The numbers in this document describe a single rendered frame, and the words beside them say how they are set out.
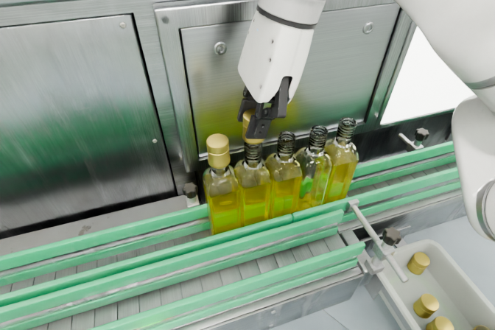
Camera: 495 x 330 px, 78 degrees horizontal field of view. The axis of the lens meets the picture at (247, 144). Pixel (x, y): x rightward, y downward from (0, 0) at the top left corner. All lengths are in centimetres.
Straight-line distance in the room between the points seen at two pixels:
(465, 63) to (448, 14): 7
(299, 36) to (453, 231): 77
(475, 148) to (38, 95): 64
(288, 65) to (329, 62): 27
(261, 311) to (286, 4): 50
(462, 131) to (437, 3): 16
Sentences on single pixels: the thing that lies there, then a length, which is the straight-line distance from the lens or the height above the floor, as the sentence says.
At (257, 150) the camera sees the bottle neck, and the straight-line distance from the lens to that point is 48.
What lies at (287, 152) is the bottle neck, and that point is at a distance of 51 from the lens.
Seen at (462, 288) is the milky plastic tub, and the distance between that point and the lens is 83.
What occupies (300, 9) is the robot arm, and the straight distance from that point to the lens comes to 36.
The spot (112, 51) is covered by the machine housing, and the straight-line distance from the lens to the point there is 55.
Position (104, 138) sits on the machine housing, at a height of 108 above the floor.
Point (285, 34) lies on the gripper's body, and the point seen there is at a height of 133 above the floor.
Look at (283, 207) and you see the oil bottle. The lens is 60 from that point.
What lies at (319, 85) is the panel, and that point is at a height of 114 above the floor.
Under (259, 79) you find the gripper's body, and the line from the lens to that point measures 38.
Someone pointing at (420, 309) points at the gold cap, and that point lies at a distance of 79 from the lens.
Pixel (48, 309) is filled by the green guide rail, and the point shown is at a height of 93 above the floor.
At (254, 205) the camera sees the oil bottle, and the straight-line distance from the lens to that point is 56.
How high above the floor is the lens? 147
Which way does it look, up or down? 42 degrees down
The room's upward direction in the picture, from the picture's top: straight up
